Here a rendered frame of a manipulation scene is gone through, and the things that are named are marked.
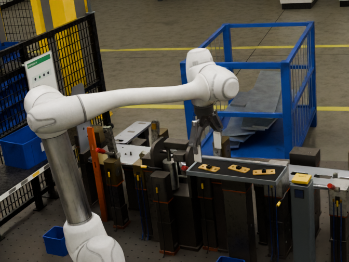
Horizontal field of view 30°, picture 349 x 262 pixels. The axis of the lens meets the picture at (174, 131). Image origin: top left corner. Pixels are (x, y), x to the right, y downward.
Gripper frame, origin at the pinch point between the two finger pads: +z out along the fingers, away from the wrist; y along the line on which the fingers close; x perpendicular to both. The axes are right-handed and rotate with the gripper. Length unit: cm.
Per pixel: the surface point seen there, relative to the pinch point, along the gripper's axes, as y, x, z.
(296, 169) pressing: 42, -15, 23
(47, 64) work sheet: 28, 121, -16
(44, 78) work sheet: 24, 120, -10
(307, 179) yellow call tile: 7.9, -38.3, 6.9
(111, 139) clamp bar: 7, 60, 7
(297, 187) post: 4.7, -36.0, 9.4
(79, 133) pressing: 15, 90, 13
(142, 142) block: 41, 73, 25
